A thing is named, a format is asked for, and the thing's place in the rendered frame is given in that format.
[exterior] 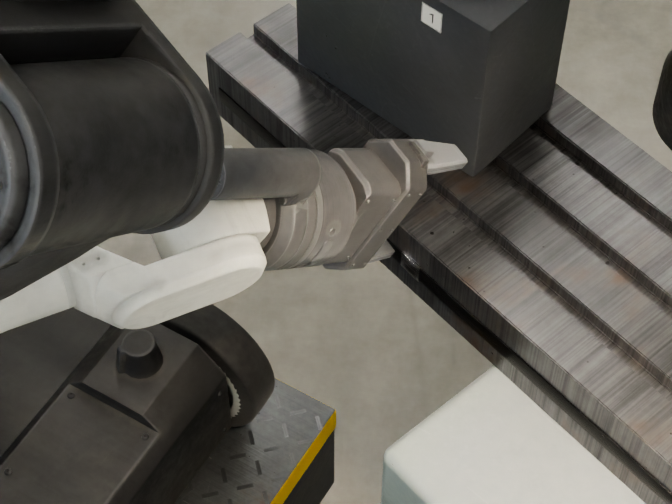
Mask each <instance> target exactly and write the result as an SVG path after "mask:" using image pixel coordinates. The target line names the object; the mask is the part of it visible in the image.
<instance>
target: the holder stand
mask: <svg viewBox="0 0 672 504"><path fill-rule="evenodd" d="M569 4H570V0H296V9H297V42H298V61H299V62H300V64H302V65H303V66H305V67H306V68H308V69H309V70H311V71H312V72H314V73H315V74H317V75H319V76H320V77H322V78H323V79H325V80H326V81H328V82H329V83H331V84H332V85H334V86H335V87H337V88H338V89H340V90H341V91H343V92H344V93H346V94H347V95H349V96H350V97H352V98H353V99H355V100H356V101H358V102H359V103H361V104H362V105H364V106H365V107H367V108H368V109H370V110H371V111H373V112H374V113H376V114H377V115H379V116H380V117H382V118H383V119H385V120H386V121H388V122H389V123H391V124H392V125H394V126H395V127H397V128H398V129H400V130H401V131H403V132H404V133H406V134H408V135H409V136H411V137H412V138H414V139H424V140H425V141H432V142H440V143H448V144H455V145H456V146H457V147H458V149H459V150H460V151H461V152H462V153H463V155H464V156H465V157H466V158H467V161H468V162H467V163H466V165H465V166H464V167H463V168H462V169H460V170H462V171H463V172H465V173H466V174H468V175H469V176H471V177H475V176H476V175H477V174H478V173H479V172H480V171H482V170H483V169H484V168H485V167H486V166H487V165H488V164H489V163H490V162H491V161H493V160H494V159H495V158H496V157H497V156H498V155H499V154H500V153H501V152H502V151H504V150H505V149H506V148H507V147H508V146H509V145H510V144H511V143H512V142H513V141H514V140H516V139H517V138H518V137H519V136H520V135H521V134H522V133H523V132H524V131H525V130H527V129H528V128H529V127H530V126H531V125H532V124H533V123H534V122H535V121H536V120H538V119H539V118H540V117H541V116H542V115H543V114H544V113H545V112H546V111H547V110H549V109H550V108H551V106H552V101H553V95H554V90H555V84H556V78H557V72H558V67H559V61H560V55H561V50H562V44H563V38H564V32H565V27H566V21H567V15H568V10H569Z"/></svg>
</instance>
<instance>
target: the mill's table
mask: <svg viewBox="0 0 672 504"><path fill-rule="evenodd" d="M253 27H254V34H253V35H252V36H250V37H248V38H247V37H245V36H244V35H243V34H242V33H240V32H239V33H237V34H236V35H234V36H232V37H231V38H229V39H227V40H226V41H224V42H222V43H221V44H219V45H217V46H215V47H214V48H212V49H210V50H209V51H207V52H206V63H207V73H208V83H209V92H210V94H211V95H212V97H213V99H214V102H215V104H216V106H217V109H218V112H219V115H220V116H221V117H222V118H223V119H224V120H225V121H227V122H228V123H229V124H230V125H231V126H232V127H233V128H234V129H235V130H236V131H237V132H239V133H240V134H241V135H242V136H243V137H244V138H245V139H246V140H247V141H248V142H250V143H251V144H252V145H253V146H254V147H255V148H307V149H315V150H319V151H322V152H324V153H326V154H328V152H329V151H330V150H332V149H334V148H363V147H364V145H365V144H366V143H367V141H368V140H370V139H414V138H412V137H411V136H409V135H408V134H406V133H404V132H403V131H401V130H400V129H398V128H397V127H395V126H394V125H392V124H391V123H389V122H388V121H386V120H385V119H383V118H382V117H380V116H379V115H377V114H376V113H374V112H373V111H371V110H370V109H368V108H367V107H365V106H364V105H362V104H361V103H359V102H358V101H356V100H355V99H353V98H352V97H350V96H349V95H347V94H346V93H344V92H343V91H341V90H340V89H338V88H337V87H335V86H334V85H332V84H331V83H329V82H328V81H326V80H325V79H323V78H322V77H320V76H319V75H317V74H315V73H314V72H312V71H311V70H309V69H308V68H306V67H305V66H303V65H302V64H300V62H299V61H298V42H297V9H296V8H295V7H294V6H292V5H291V4H289V3H288V4H286V5H284V6H283V7H281V8H279V9H278V10H276V11H274V12H273V13H271V14H269V15H268V16H266V17H264V18H262V19H261V20H259V21H257V22H256V23H254V25H253ZM387 241H388V242H389V244H390V245H391V246H392V248H393V249H394V250H395V252H394V253H393V255H392V256H391V257H390V258H387V259H383V260H379V261H380V262H381V263H382V264H383V265H385V266H386V267H387V268H388V269H389V270H390V271H391V272H392V273H393V274H394V275H396V276H397V277H398V278H399V279H400V280H401V281H402V282H403V283H404V284H405V285H406V286H408V287H409V288H410V289H411V290H412V291H413V292H414V293H415V294H416V295H417V296H419V297H420V298H421V299H422V300H423V301H424V302H425V303H426V304H427V305H428V306H430V307H431V308H432V309H433V310H434V311H435V312H436V313H437V314H438V315H439V316H440V317H442V318H443V319H444V320H445V321H446V322H447V323H448V324H449V325H450V326H451V327H453V328H454V329H455V330H456V331H457V332H458V333H459V334H460V335H461V336H462V337H464V338H465V339H466V340H467V341H468V342H469V343H470V344H471V345H472V346H473V347H475V348H476V349H477V350H478V351H479V352H480V353H481V354H482V355H483V356H484V357H485V358H487V359H488V360H489V361H490V362H491V363H492V364H493V365H494V366H495V367H496V368H498V369H499V370H500V371H501V372H502V373H503V374H504V375H505V376H506V377H507V378H509V379H510V380H511V381H512V382H513V383H514V384H515V385H516V386H517V387H518V388H520V389H521V390H522V391H523V392H524V393H525V394H526V395H527V396H528V397H529V398H530V399H532V400H533V401H534V402H535V403H536V404H537V405H538V406H539V407H540V408H541V409H543V410H544V411H545V412H546V413H547V414H548V415H549V416H550V417H551V418H552V419H554V420H555V421H556V422H557V423H558V424H559V425H560V426H561V427H562V428H563V429H565V430H566V431H567V432H568V433H569V434H570V435H571V436H572V437H573V438H574V439H575V440H577V441H578V442H579V443H580V444H581V445H582V446H583V447H584V448H585V449H586V450H588V451H589V452H590V453H591V454H592V455H593V456H594V457H595V458H596V459H597V460H599V461H600V462H601V463H602V464H603V465H604V466H605V467H606V468H607V469H608V470H609V471H611V472H612V473H613V474H614V475H615V476H616V477H617V478H618V479H619V480H620V481H622V482H623V483H624V484H625V485H626V486H627V487H628V488H629V489H630V490H631V491H633V492H634V493H635V494H636V495H637V496H638V497H639V498H640V499H641V500H642V501H644V502H645V503H646V504H672V172H671V171H670V170H669V169H667V168H666V167H665V166H663V165H662V164H661V163H660V162H658V161H657V160H656V159H654V158H653V157H652V156H650V155H649V154H648V153H646V152H645V151H644V150H643V149H641V148H640V147H639V146H637V145H636V144H635V143H633V142H632V141H631V140H630V139H628V138H627V137H626V136H624V135H623V134H622V133H620V132H619V131H618V130H616V129H615V128H614V127H613V126H611V125H610V124H609V123H607V122H606V121H605V120H603V119H602V118H601V117H599V116H598V115H597V114H596V113H594V112H593V111H592V110H590V109H589V108H588V107H586V106H585V105H584V104H582V103H581V102H580V101H579V100H577V99H576V98H575V97H573V96H572V95H571V94H569V93H568V92H567V91H566V90H564V89H563V88H562V87H560V86H559V85H558V84H555V90H554V95H553V101H552V106H551V108H550V109H549V110H547V111H546V112H545V113H544V114H543V115H542V116H541V117H540V118H539V119H538V120H536V121H535V122H534V123H533V124H532V125H531V126H530V127H529V128H528V129H527V130H525V131H524V132H523V133H522V134H521V135H520V136H519V137H518V138H517V139H516V140H514V141H513V142H512V143H511V144H510V145H509V146H508V147H507V148H506V149H505V150H504V151H502V152H501V153H500V154H499V155H498V156H497V157H496V158H495V159H494V160H493V161H491V162H490V163H489V164H488V165H487V166H486V167H485V168H484V169H483V170H482V171H480V172H479V173H478V174H477V175H476V176H475V177H471V176H469V175H468V174H466V173H465V172H463V171H462V170H460V169H457V170H452V171H447V172H442V173H436V174H431V175H427V189H426V191H425V192H424V194H423V195H422V196H421V197H420V199H419V200H418V201H417V202H416V204H415V205H414V206H413V207H412V209H411V210H410V211H409V212H408V213H407V215H406V216H405V217H404V218H403V220H402V221H401V222H400V223H399V225H398V226H397V227H396V228H395V230H394V231H393V232H392V233H391V235H390V236H389V237H388V238H387Z"/></svg>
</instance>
